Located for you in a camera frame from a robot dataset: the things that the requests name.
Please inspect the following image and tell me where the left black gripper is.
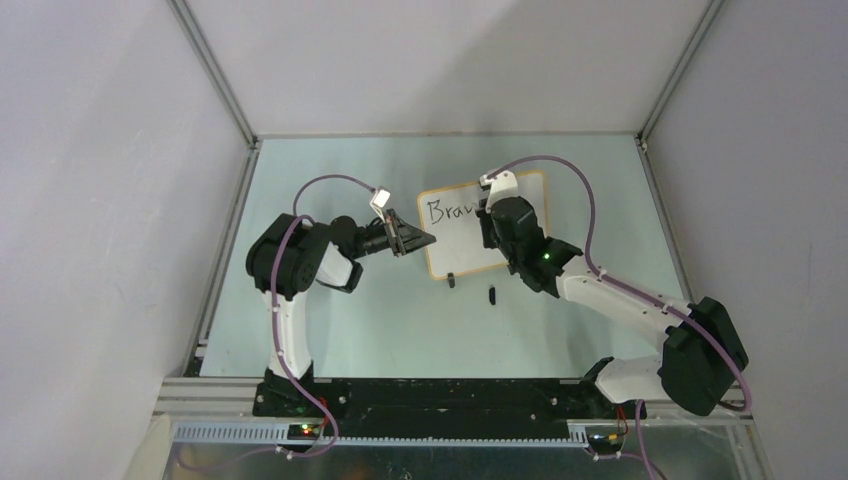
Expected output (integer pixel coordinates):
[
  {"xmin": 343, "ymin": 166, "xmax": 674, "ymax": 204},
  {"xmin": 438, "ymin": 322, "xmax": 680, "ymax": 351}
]
[{"xmin": 350, "ymin": 209, "xmax": 435, "ymax": 260}]

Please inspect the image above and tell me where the yellow framed whiteboard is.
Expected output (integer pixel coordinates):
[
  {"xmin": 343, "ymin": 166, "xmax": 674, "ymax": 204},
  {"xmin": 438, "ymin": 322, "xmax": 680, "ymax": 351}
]
[{"xmin": 417, "ymin": 170, "xmax": 550, "ymax": 281}]

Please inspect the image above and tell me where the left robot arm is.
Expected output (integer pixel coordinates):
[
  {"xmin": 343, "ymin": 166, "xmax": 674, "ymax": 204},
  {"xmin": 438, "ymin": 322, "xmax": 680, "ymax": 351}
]
[{"xmin": 246, "ymin": 209, "xmax": 437, "ymax": 417}]

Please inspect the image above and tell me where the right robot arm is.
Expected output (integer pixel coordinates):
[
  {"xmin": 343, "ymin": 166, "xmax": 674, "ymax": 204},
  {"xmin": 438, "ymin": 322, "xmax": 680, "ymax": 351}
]
[{"xmin": 476, "ymin": 197, "xmax": 749, "ymax": 418}]

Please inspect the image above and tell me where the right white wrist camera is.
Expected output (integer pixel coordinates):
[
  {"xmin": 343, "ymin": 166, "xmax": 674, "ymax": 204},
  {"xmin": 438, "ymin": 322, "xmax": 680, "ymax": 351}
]
[{"xmin": 478, "ymin": 170, "xmax": 519, "ymax": 214}]

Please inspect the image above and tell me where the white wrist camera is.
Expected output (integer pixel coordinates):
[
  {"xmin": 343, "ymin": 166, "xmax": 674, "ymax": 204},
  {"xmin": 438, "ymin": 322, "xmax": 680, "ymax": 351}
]
[
  {"xmin": 369, "ymin": 187, "xmax": 391, "ymax": 210},
  {"xmin": 478, "ymin": 170, "xmax": 519, "ymax": 214}
]

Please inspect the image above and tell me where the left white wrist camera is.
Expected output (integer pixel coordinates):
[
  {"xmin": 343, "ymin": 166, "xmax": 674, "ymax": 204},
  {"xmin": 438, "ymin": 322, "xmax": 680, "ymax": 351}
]
[{"xmin": 369, "ymin": 187, "xmax": 391, "ymax": 210}]

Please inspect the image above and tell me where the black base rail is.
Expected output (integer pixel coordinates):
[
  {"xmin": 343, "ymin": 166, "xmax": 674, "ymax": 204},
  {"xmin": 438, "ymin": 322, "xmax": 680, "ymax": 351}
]
[{"xmin": 252, "ymin": 373, "xmax": 640, "ymax": 439}]

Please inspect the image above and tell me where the white perforated cable tray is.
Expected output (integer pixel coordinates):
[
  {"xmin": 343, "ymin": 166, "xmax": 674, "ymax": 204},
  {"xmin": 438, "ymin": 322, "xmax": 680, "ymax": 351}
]
[{"xmin": 173, "ymin": 421, "xmax": 589, "ymax": 448}]

